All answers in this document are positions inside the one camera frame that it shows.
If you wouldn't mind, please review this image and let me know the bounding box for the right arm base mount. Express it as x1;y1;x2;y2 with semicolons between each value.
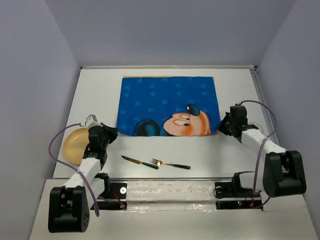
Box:
213;171;263;210

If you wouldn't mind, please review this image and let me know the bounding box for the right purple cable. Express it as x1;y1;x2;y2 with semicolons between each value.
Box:
237;99;278;208

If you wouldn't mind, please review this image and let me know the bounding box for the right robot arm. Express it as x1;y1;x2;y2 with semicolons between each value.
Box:
216;104;307;198

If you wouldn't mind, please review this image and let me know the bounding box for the purple cable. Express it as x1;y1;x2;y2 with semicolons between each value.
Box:
237;99;278;208
48;121;123;217

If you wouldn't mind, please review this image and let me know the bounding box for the gold fork green handle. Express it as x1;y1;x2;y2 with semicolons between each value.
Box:
151;158;191;170

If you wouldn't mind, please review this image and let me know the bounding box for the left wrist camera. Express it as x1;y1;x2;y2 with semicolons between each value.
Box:
84;114;100;130

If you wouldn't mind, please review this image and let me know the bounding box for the yellow plate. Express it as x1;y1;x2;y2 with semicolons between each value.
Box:
62;128;89;166

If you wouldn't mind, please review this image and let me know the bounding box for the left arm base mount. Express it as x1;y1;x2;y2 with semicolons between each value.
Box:
95;173;128;211

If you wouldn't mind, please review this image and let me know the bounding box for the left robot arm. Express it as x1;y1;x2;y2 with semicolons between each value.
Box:
48;121;118;233

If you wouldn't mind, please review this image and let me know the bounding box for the clear drinking glass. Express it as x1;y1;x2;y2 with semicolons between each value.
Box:
248;122;264;134

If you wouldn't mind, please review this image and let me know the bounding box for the blue cartoon placemat cloth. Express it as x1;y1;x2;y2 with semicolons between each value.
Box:
116;76;221;137

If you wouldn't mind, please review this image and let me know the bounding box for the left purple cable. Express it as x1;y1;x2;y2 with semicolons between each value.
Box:
48;121;123;217

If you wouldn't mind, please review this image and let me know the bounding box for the gold knife green handle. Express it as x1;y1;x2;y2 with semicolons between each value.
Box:
121;155;159;170

